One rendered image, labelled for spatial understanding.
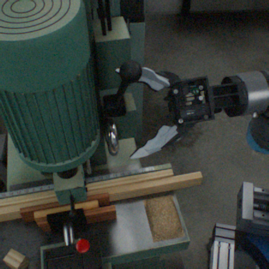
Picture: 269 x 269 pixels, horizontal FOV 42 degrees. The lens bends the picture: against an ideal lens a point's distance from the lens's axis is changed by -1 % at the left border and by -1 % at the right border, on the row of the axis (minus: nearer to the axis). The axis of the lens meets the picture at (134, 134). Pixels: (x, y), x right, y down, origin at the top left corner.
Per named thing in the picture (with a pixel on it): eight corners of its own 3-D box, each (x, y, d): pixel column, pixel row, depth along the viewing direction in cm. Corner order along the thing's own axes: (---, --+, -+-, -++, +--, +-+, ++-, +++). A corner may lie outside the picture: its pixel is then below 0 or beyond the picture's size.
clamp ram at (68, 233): (54, 257, 88) (47, 243, 81) (53, 229, 93) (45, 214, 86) (90, 250, 89) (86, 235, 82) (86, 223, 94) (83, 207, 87)
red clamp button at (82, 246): (77, 254, 77) (76, 253, 77) (75, 241, 79) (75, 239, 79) (90, 251, 78) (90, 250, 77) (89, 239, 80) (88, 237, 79)
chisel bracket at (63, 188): (60, 208, 88) (54, 191, 81) (56, 163, 96) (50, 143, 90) (89, 203, 89) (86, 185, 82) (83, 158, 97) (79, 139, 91)
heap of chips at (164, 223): (153, 242, 91) (154, 238, 89) (142, 200, 99) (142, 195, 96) (185, 236, 92) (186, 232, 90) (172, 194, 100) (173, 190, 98)
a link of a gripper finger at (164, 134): (132, 158, 56) (173, 116, 57) (128, 157, 61) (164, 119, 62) (146, 172, 56) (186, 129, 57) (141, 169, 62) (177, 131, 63)
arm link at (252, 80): (245, 75, 66) (252, 118, 66) (221, 78, 65) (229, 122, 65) (265, 66, 58) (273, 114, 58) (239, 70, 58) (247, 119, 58)
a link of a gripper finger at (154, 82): (125, 48, 56) (177, 75, 57) (122, 57, 62) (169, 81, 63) (117, 65, 56) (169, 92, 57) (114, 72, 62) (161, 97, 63)
